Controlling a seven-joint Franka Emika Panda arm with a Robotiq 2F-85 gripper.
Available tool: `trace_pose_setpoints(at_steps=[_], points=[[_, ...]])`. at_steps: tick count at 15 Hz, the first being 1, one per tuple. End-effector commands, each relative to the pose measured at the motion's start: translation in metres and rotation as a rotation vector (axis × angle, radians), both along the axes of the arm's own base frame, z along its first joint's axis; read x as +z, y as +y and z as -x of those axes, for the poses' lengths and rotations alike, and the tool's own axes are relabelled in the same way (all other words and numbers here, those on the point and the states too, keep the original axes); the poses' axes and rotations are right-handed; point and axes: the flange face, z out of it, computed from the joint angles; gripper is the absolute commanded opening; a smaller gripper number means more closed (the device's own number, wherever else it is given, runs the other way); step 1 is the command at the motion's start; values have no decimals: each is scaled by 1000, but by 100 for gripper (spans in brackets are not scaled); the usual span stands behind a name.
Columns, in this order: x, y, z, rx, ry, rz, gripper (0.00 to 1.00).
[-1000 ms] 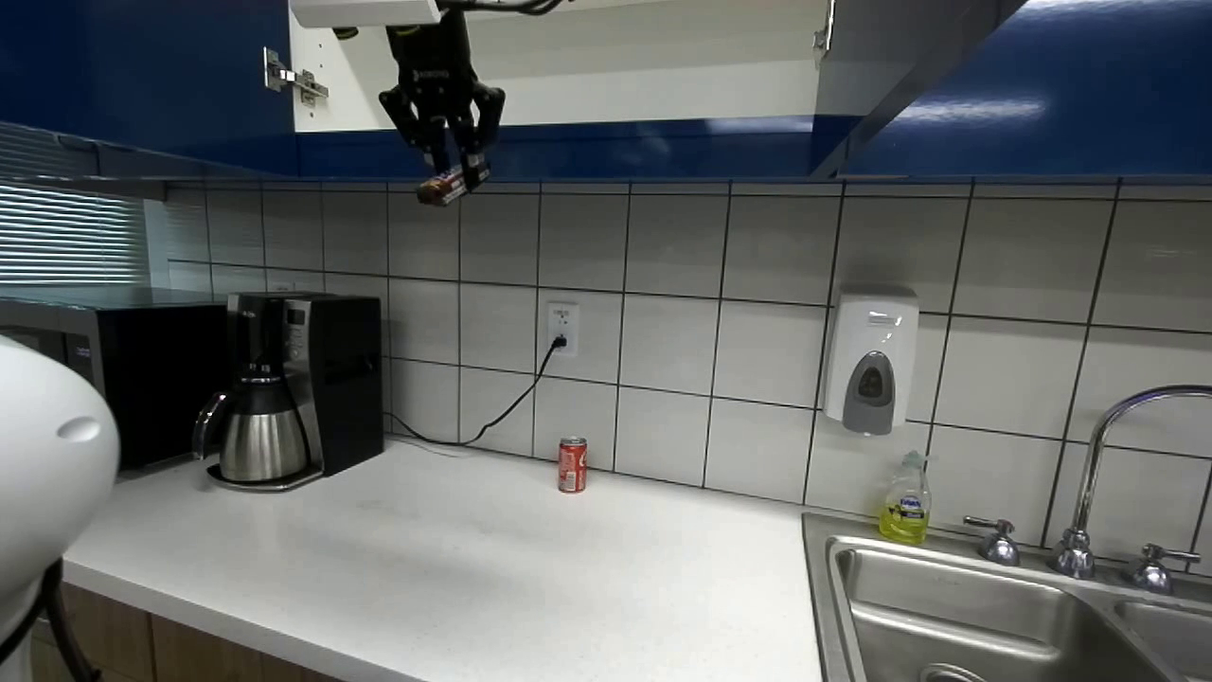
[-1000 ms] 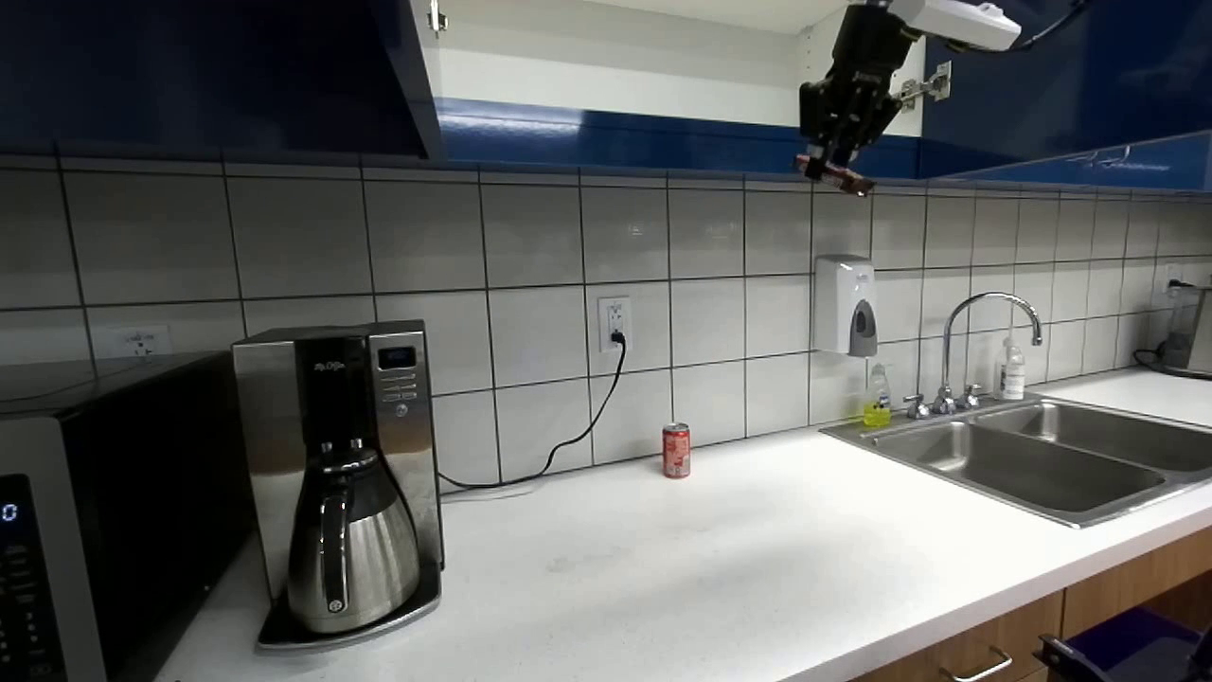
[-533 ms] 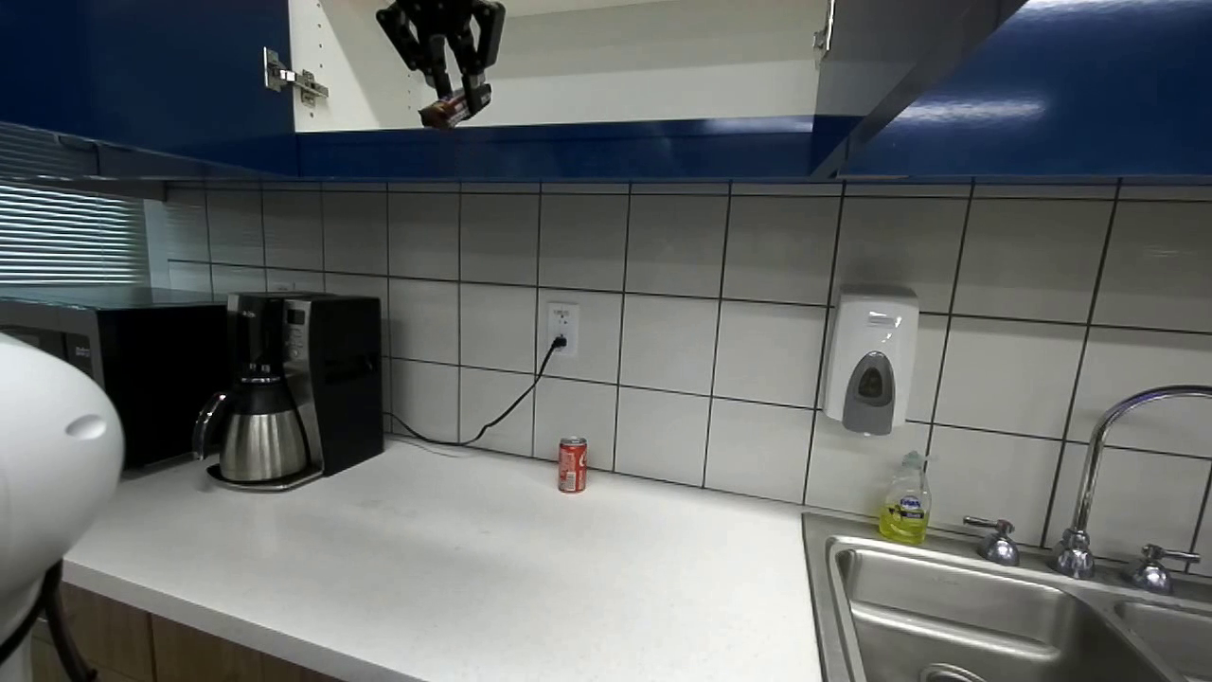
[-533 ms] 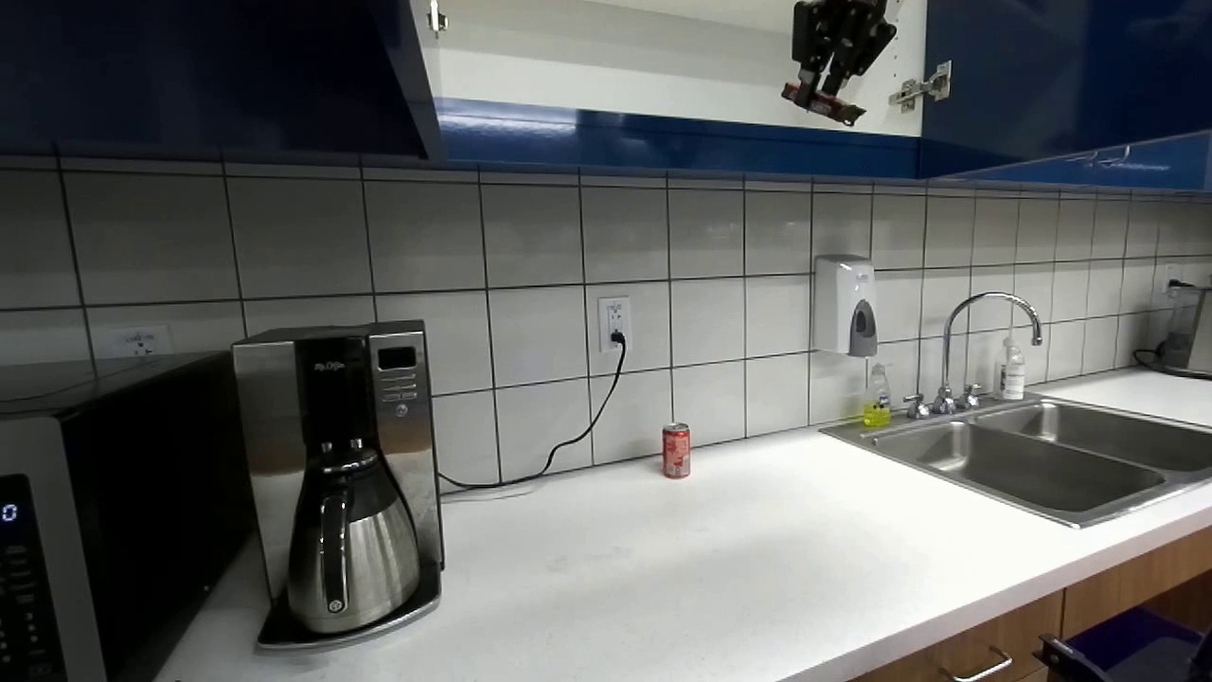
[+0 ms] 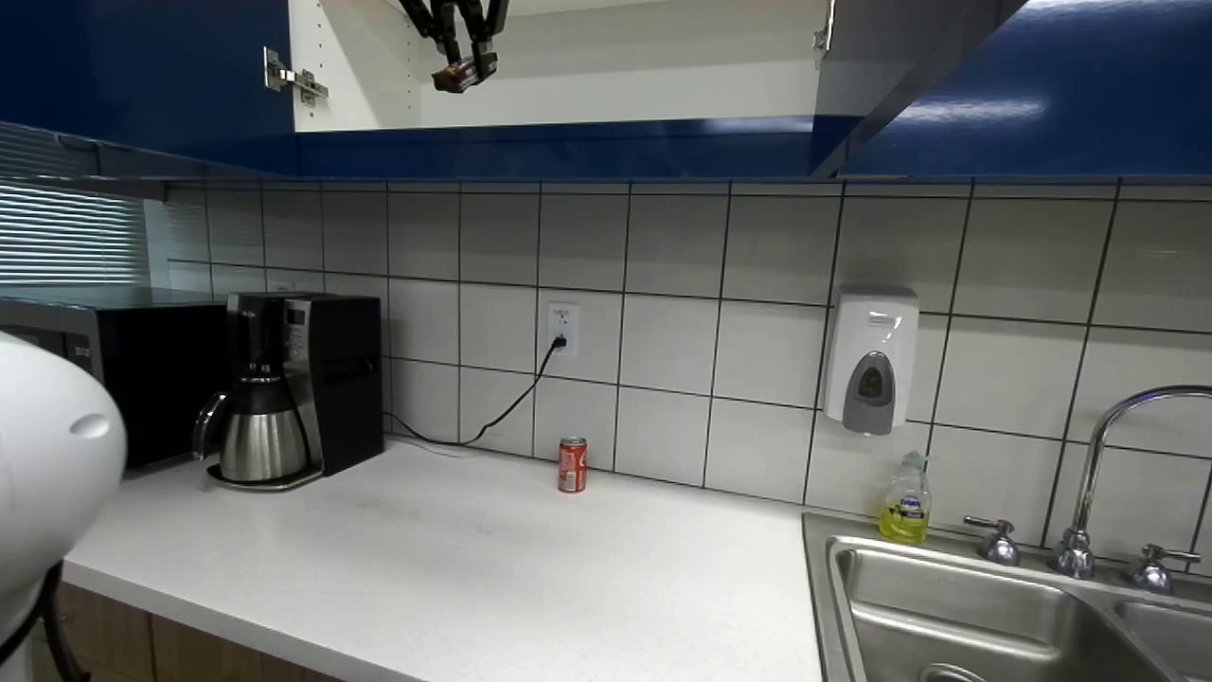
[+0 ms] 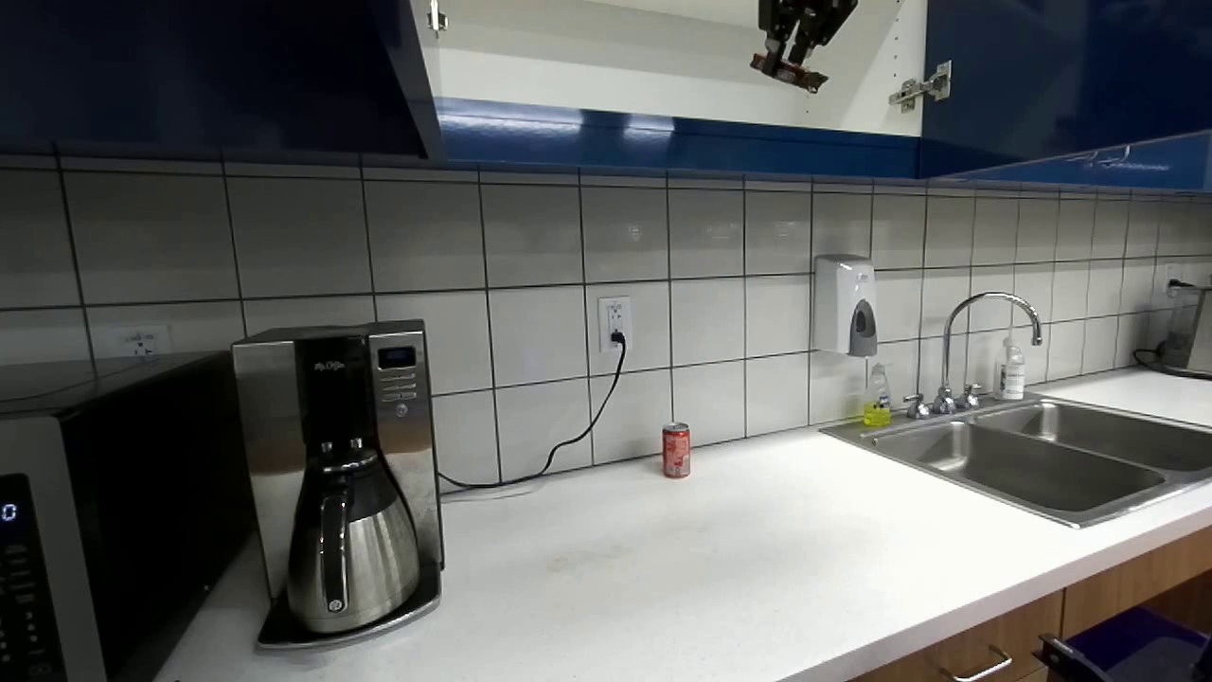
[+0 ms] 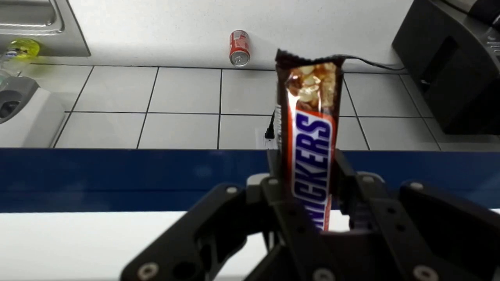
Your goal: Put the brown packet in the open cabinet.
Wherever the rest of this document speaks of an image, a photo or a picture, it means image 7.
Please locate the white wall soap dispenser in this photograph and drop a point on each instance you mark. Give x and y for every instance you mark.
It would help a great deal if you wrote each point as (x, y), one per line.
(25, 115)

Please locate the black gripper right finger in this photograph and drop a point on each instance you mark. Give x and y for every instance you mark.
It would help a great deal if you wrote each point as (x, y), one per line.
(415, 229)

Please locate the stainless steel sink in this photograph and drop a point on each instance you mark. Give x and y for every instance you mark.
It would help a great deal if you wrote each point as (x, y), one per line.
(36, 26)

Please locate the red soda can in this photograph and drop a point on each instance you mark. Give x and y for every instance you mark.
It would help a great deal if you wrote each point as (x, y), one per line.
(239, 48)

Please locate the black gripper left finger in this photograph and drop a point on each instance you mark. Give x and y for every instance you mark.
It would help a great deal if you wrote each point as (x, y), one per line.
(234, 229)

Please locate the brown Snickers packet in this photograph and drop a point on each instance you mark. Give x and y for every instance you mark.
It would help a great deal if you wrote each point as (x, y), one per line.
(311, 146)

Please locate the black coffee maker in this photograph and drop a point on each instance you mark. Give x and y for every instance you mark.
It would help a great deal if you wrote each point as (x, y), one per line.
(446, 79)

